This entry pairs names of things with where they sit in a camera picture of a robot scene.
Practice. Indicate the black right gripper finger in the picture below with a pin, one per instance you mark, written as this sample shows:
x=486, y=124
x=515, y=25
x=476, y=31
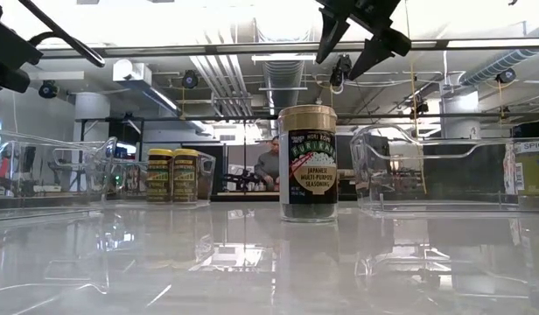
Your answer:
x=331, y=30
x=379, y=50

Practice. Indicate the clear plastic bin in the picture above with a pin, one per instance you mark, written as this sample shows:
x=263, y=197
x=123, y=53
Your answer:
x=206, y=175
x=366, y=175
x=105, y=175

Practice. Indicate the furikake jar tan lid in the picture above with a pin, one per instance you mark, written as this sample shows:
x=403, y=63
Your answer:
x=308, y=175

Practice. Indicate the green herb jar black lid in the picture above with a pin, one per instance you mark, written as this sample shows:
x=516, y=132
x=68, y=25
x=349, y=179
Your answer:
x=532, y=175

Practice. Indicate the yellow-lid dark spice jar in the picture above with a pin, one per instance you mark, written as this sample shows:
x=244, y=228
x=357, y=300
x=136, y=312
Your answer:
x=185, y=179
x=159, y=179

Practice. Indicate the black background robot arm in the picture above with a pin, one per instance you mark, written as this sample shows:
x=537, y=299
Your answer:
x=241, y=177

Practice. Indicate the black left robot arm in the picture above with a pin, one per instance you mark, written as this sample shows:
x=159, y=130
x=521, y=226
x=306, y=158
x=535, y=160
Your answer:
x=11, y=48

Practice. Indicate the black hanging ceiling device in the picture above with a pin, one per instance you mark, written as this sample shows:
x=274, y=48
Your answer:
x=339, y=74

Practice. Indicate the white ceiling light fixture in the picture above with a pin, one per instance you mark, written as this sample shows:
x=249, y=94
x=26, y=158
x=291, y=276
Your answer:
x=282, y=58

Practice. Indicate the small black ceiling device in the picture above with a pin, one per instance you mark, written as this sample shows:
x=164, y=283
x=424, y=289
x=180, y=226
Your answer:
x=420, y=108

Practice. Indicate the white round column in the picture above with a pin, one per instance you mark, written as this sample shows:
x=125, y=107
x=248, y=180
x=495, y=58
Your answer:
x=92, y=114
x=462, y=114

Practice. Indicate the black monitor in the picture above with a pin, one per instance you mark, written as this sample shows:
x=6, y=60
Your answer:
x=345, y=151

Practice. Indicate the person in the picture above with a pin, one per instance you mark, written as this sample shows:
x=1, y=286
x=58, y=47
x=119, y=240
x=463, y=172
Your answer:
x=267, y=168

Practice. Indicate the wooden background table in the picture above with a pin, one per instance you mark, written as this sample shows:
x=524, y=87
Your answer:
x=243, y=198

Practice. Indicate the white ceiling unit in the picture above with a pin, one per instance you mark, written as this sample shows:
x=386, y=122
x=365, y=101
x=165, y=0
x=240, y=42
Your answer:
x=129, y=72

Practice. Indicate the lit blue screen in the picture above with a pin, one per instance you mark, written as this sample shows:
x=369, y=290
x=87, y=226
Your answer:
x=127, y=150

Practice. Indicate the white ceiling light bar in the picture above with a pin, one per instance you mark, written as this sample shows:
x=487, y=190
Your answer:
x=55, y=75

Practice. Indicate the grey ribbed ceiling duct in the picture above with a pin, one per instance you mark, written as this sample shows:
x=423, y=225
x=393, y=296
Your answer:
x=283, y=87

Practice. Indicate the striped flexible ceiling duct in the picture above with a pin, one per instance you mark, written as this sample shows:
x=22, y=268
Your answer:
x=501, y=63

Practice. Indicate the black frame beam with lights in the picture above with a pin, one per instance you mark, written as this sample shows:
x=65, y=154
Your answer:
x=208, y=49

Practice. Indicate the black dome ceiling camera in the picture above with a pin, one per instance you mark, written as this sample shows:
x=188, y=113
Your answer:
x=47, y=89
x=190, y=79
x=506, y=75

